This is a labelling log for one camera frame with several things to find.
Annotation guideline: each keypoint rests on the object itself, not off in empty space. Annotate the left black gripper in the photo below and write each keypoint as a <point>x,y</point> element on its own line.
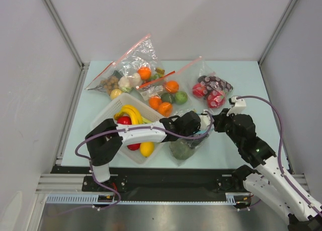
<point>197,128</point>

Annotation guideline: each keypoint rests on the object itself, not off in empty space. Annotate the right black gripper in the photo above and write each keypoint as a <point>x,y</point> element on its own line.
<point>219,118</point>

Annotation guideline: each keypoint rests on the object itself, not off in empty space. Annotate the blue zip clear bag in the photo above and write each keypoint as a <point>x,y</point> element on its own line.
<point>187,121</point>

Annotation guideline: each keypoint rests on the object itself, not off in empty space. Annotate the yellow fake banana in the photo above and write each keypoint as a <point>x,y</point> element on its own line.
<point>132,112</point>

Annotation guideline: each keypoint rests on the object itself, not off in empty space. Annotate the red fake apple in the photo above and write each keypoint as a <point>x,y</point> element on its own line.
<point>125,120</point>

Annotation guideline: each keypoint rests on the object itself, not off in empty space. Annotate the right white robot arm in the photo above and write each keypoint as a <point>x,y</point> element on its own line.
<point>263,176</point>

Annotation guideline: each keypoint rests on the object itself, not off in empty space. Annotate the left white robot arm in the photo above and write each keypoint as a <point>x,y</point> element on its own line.
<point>105,140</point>

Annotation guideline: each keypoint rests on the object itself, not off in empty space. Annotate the orange fake tangerine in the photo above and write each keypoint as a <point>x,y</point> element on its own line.
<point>154,102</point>
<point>165,109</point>
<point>172,87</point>

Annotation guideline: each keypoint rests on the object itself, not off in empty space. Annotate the green fake cabbage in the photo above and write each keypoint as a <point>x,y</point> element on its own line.
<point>181,97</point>

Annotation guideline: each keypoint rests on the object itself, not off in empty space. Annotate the dark green fake avocado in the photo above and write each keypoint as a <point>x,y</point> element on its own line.
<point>167,97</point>

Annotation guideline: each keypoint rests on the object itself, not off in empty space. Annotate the red zip bag with oranges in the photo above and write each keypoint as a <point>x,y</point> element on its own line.
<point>156,87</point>

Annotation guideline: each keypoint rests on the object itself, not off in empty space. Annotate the red spotted fake strawberry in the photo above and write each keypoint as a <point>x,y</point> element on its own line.
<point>199,91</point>

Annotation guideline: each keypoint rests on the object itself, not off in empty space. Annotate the yellow fake lemon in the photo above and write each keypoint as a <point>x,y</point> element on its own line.
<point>146,148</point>

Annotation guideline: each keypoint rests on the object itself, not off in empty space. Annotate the red zip bag with strawberries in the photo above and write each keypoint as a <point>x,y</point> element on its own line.
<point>197,71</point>

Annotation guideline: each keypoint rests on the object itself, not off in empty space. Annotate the red fake tomato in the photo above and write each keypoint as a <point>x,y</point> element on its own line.
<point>134,147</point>

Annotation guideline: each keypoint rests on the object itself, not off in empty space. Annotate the orange fake orange in bag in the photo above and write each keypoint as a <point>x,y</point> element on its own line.
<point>144,72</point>

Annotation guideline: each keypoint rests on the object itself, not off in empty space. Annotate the white fake cauliflower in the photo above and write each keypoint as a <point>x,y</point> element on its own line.
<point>130,81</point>

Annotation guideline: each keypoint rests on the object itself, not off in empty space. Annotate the large crinkled red zip bag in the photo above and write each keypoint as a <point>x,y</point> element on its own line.
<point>141,54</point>

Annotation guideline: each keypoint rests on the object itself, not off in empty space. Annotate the yellow fake egg fruit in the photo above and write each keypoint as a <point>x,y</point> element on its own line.
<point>115,93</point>

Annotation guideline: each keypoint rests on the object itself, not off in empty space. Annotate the small bag with brown grapes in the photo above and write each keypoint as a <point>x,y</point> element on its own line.
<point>107,80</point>

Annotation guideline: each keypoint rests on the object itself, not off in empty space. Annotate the white plastic basket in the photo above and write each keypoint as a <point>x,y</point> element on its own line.
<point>148,113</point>

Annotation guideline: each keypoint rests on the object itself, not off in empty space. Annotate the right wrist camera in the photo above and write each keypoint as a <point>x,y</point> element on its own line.
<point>238,104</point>

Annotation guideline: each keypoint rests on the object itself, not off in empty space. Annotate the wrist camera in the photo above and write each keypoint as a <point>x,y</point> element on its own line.
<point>238,104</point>
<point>205,122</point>

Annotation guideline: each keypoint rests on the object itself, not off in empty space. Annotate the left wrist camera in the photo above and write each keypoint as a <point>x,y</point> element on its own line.
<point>205,122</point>

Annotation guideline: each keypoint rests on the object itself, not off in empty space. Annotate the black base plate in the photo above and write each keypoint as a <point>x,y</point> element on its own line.
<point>152,181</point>

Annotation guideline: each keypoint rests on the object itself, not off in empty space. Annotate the white slotted cable duct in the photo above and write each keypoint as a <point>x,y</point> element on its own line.
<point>108,198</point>

